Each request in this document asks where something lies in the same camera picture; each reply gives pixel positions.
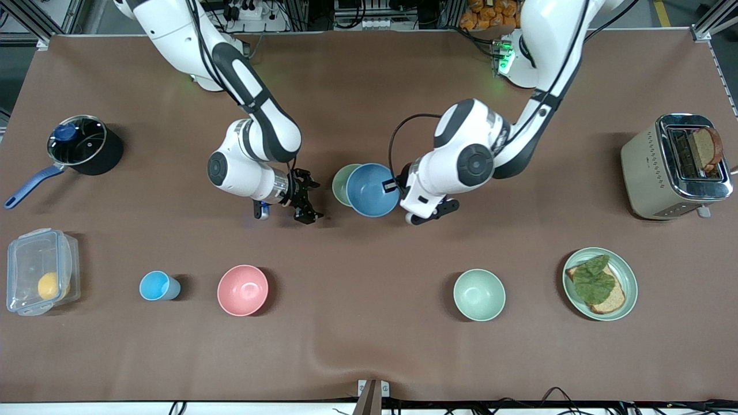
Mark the clear plastic lidded container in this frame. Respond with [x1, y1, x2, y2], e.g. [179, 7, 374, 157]
[6, 228, 81, 316]

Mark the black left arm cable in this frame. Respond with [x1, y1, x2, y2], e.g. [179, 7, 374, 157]
[388, 113, 445, 185]

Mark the white power strip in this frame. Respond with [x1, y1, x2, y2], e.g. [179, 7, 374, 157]
[222, 3, 263, 21]
[355, 17, 400, 31]

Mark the cream and chrome toaster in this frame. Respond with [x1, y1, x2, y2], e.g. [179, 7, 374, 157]
[621, 113, 734, 220]

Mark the green lettuce leaf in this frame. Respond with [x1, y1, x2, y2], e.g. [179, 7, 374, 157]
[572, 255, 616, 305]

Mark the black pot with blue handle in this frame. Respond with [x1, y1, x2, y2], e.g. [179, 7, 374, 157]
[5, 115, 124, 209]

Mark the blue bowl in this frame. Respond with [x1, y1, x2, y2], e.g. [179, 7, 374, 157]
[345, 163, 401, 218]

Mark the metal table bracket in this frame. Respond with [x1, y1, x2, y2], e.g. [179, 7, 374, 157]
[357, 379, 390, 415]

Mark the pink bowl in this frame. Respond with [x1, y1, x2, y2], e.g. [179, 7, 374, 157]
[217, 265, 269, 317]

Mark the brown toast slice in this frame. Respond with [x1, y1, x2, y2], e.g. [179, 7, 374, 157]
[692, 127, 724, 172]

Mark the orange snack bag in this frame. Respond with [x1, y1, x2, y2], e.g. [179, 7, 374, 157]
[460, 0, 522, 31]

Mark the pale green plate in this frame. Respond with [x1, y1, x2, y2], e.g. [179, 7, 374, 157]
[562, 247, 639, 322]

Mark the black floor cable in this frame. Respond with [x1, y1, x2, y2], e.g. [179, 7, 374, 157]
[539, 387, 583, 415]

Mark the brown bread slice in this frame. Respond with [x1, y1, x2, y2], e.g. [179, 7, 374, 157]
[566, 262, 626, 315]

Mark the blue cup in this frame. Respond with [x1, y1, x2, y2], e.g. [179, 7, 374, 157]
[139, 270, 182, 301]

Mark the yellow lemon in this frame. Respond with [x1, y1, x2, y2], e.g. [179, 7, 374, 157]
[37, 271, 71, 301]

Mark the pale green bowl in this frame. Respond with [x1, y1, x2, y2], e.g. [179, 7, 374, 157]
[453, 269, 506, 322]
[332, 164, 364, 207]

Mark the aluminium frame post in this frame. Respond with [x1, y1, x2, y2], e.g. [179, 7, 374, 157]
[692, 0, 738, 42]
[0, 0, 76, 44]

